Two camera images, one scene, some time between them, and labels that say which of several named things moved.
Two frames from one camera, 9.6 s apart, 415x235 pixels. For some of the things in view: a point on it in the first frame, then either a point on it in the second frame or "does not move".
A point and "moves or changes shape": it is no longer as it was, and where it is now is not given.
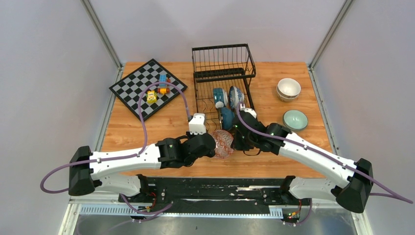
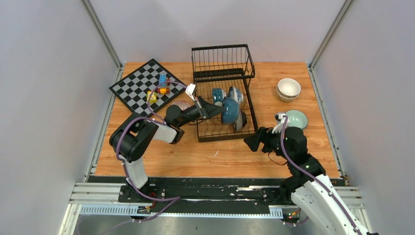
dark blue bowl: [228, 116] moves or changes shape
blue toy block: [163, 78] does not move
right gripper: [236, 144] to [264, 136]
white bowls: [288, 89] does not move
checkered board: [129, 89] does not move
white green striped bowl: [295, 120] does not move
